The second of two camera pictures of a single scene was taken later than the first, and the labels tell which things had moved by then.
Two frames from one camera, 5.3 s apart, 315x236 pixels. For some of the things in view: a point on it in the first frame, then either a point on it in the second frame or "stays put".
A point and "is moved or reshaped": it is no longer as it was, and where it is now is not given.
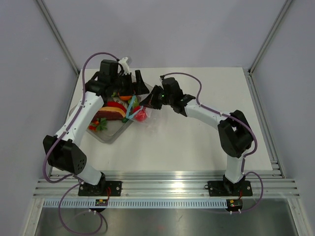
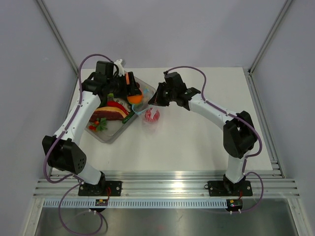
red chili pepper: x=114 y=103 stays put
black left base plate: x=104 y=189 stays put
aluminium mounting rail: x=267 y=184 stays put
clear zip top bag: x=137 y=112 to x=153 y=118
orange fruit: x=125 y=98 is moved or reshaped
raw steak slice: x=110 y=113 stays put
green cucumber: x=125 y=120 stays put
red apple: x=140 y=115 to x=148 y=116
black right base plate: x=227 y=189 stays put
